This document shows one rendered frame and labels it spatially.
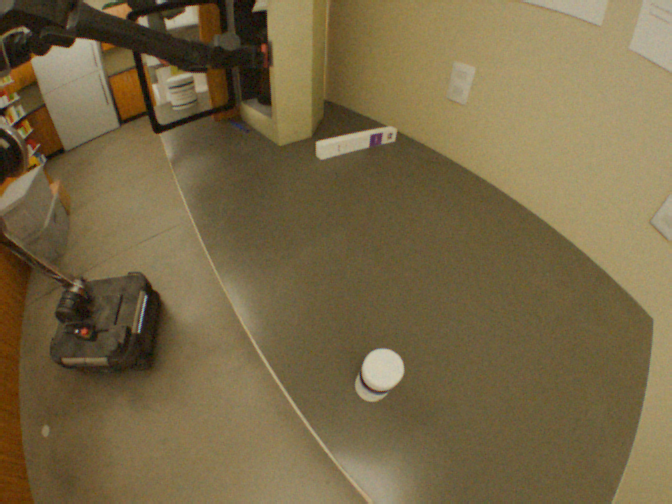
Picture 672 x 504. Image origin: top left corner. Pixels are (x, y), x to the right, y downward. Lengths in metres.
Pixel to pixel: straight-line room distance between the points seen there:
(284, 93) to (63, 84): 5.17
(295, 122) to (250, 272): 0.49
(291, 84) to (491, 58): 0.53
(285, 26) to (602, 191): 0.84
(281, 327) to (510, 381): 0.33
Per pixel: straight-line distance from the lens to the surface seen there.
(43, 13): 0.63
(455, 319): 0.42
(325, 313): 0.38
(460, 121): 0.85
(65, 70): 5.68
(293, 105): 0.77
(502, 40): 0.80
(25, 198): 2.56
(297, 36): 0.75
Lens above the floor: 1.27
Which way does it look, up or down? 48 degrees down
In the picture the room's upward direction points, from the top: 4 degrees clockwise
